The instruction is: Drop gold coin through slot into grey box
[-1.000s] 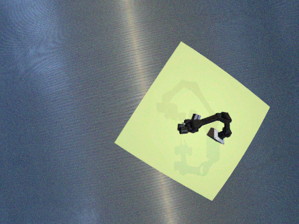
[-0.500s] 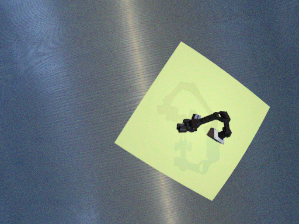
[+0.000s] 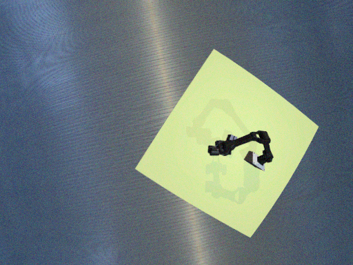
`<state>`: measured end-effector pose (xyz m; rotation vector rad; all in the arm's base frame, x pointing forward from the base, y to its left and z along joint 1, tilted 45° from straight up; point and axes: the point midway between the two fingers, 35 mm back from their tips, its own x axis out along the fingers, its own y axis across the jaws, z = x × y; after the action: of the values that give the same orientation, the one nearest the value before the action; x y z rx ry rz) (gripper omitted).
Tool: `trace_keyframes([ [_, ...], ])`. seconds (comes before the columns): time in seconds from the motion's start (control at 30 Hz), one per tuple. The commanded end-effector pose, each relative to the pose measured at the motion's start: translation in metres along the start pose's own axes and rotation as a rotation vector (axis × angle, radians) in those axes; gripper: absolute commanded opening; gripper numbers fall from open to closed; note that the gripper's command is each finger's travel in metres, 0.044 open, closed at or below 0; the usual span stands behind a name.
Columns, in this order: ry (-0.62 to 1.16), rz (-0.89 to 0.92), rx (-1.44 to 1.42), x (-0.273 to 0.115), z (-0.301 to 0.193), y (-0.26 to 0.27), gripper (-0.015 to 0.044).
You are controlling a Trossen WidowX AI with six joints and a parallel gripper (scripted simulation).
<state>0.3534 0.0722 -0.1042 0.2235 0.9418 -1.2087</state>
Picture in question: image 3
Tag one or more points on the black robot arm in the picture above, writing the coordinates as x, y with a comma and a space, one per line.
225, 147

